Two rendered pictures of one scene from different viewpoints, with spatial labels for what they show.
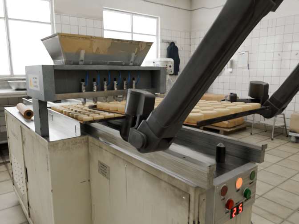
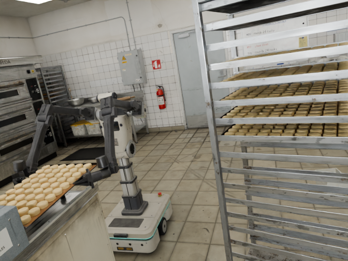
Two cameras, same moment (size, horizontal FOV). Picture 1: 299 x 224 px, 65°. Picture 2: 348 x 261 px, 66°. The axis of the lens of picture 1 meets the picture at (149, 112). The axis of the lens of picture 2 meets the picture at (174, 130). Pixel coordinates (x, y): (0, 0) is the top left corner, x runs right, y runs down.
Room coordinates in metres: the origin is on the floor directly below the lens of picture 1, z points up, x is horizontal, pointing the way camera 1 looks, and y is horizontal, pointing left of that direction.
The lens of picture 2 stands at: (0.99, 1.48, 1.58)
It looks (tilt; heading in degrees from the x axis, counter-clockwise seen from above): 15 degrees down; 237
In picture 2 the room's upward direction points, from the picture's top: 10 degrees counter-clockwise
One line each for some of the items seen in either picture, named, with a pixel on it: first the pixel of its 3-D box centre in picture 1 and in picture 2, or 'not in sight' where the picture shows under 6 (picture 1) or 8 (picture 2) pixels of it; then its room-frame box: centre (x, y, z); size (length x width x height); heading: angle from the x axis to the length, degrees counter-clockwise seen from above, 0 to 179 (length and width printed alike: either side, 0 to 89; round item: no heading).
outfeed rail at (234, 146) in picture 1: (114, 113); not in sight; (1.55, 0.24, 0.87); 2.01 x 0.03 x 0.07; 39
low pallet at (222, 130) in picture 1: (213, 124); not in sight; (4.77, -1.33, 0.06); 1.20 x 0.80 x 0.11; 39
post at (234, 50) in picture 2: not in sight; (243, 141); (-0.30, 0.30, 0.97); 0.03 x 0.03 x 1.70; 24
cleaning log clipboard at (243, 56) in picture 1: (243, 60); not in sight; (4.98, -1.93, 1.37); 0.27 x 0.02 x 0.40; 37
